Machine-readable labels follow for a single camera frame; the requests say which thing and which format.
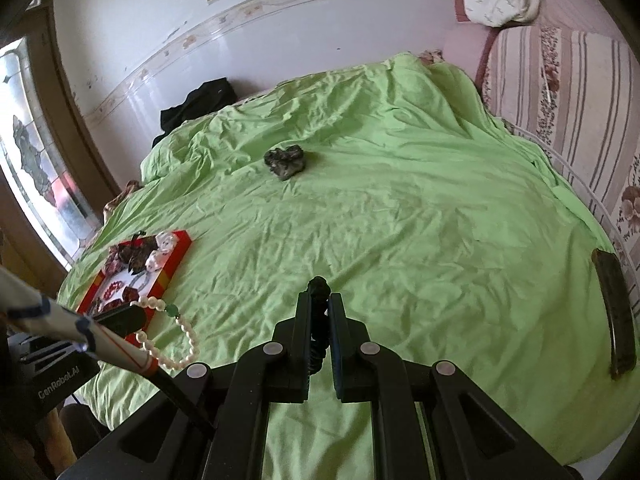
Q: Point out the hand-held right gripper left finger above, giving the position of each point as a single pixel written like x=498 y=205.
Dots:
x=302 y=340

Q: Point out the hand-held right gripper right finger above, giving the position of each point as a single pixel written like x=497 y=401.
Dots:
x=336 y=345

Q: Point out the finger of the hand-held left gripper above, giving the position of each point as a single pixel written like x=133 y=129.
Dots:
x=122 y=317

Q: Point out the red cardboard box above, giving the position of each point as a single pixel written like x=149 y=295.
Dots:
x=170 y=265

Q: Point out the white rod with black tip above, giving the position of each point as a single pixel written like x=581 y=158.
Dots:
x=60 y=317

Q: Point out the black claw hair clip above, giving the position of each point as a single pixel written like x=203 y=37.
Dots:
x=136 y=260

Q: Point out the white dotted scrunchie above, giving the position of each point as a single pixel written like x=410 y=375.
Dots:
x=165 y=242

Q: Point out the brown patterned blanket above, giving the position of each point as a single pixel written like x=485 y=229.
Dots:
x=122 y=195

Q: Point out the green blanket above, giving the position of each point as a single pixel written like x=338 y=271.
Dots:
x=400 y=210

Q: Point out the dark patterned scrunchie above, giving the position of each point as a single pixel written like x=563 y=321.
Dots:
x=285 y=160

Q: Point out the patterned glass window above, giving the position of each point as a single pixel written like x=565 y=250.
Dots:
x=30 y=160

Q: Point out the black cloth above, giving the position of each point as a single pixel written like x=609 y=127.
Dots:
x=200 y=102

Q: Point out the dark brown flat case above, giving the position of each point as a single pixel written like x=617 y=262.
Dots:
x=615 y=310

